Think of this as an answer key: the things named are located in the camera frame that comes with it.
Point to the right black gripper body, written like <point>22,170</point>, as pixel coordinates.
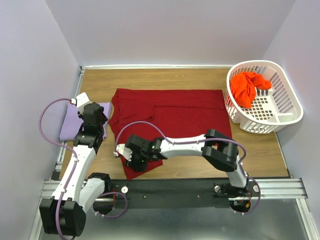
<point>139,161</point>

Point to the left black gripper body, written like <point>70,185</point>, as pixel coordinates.
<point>104,119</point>

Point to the dark red t shirt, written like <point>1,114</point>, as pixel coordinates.
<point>173,113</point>

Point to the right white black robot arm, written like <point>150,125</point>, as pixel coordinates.
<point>219,150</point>

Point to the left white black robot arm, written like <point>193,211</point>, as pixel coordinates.
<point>64,213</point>

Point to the folded purple t shirt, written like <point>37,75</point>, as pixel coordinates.
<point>72,122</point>

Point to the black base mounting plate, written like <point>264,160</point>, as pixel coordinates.
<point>185,193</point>

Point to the orange t shirt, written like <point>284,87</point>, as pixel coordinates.
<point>243,87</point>

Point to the white plastic laundry basket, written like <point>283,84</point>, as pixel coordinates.
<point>272,109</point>

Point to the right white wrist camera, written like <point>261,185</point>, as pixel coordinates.
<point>122,151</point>

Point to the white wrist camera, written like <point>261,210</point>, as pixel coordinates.
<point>80,101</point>
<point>122,151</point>

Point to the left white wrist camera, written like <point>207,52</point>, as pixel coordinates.
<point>80,101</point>

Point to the aluminium frame rail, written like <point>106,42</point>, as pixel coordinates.
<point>282,212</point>

